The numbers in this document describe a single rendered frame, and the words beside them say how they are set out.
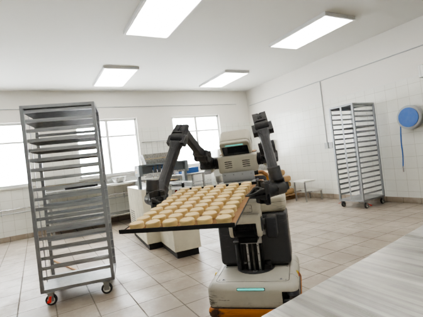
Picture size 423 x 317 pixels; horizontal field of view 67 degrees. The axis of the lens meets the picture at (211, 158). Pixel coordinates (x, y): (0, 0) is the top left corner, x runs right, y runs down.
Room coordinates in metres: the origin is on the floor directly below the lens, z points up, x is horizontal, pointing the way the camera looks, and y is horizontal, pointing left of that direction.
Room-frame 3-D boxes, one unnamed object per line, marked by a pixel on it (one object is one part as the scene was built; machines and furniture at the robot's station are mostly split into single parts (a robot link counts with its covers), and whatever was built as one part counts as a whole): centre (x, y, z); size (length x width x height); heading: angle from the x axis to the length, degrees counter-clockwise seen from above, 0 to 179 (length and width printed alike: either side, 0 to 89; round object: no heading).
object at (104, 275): (3.19, 1.41, 0.93); 0.64 x 0.51 x 1.78; 105
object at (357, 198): (5.81, -2.62, 0.93); 0.64 x 0.51 x 1.78; 122
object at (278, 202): (2.54, -0.26, 0.59); 0.55 x 0.34 x 0.83; 75
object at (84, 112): (3.19, 1.42, 1.77); 0.60 x 0.40 x 0.02; 105
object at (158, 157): (4.68, 0.74, 1.25); 0.56 x 0.29 x 0.14; 113
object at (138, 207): (5.12, 0.93, 0.42); 1.28 x 0.72 x 0.84; 23
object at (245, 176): (2.17, -0.16, 0.93); 0.28 x 0.16 x 0.22; 75
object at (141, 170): (4.68, 0.74, 1.01); 0.72 x 0.33 x 0.34; 113
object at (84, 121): (3.19, 1.42, 1.68); 0.60 x 0.40 x 0.02; 105
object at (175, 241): (4.22, 0.54, 0.45); 0.70 x 0.34 x 0.90; 23
